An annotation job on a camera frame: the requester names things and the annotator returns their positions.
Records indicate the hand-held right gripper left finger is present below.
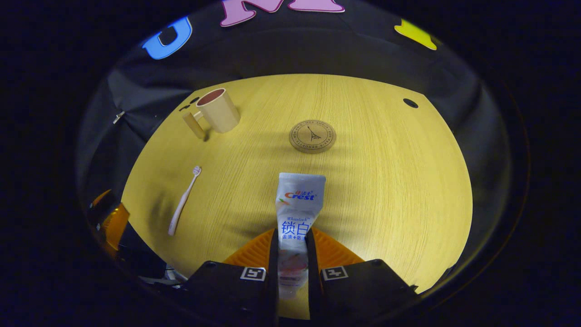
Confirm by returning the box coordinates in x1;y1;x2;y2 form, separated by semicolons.
182;228;279;327

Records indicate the white toothpaste tube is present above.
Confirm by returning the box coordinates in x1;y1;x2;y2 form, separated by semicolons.
275;173;326;299

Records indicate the pink toothbrush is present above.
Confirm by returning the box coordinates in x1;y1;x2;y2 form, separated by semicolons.
167;166;202;237

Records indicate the beige cup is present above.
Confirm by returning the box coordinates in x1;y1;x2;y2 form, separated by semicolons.
182;88;241;140

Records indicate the round wooden coaster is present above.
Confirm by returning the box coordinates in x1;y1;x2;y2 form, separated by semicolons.
289;119;337;154

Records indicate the black backdrop cloth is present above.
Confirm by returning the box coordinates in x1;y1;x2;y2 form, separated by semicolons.
77;0;513;273

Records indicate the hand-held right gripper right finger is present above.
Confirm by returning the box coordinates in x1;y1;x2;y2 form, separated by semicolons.
305;228;418;325

